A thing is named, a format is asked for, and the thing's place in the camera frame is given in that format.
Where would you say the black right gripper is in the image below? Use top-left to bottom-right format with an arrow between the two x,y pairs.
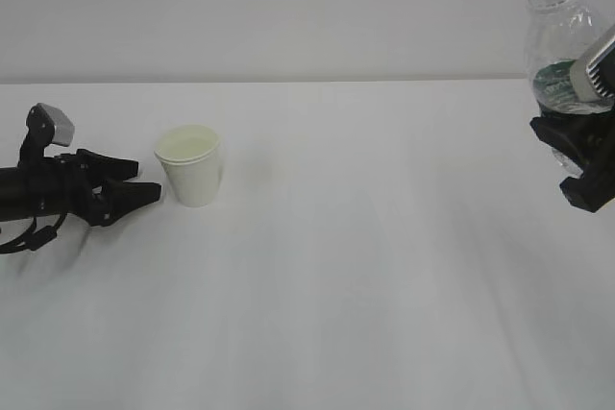
529,110 -> 614,212

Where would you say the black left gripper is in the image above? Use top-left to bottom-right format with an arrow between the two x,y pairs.
36,149 -> 162,227

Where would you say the white paper cup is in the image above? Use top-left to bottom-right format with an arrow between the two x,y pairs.
154,125 -> 224,207

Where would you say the clear water bottle green label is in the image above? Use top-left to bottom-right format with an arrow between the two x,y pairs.
522,0 -> 615,179

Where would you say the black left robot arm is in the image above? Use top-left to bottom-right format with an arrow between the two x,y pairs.
1,149 -> 162,227

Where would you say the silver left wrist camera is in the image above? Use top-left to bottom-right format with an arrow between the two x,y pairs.
18,103 -> 75,167

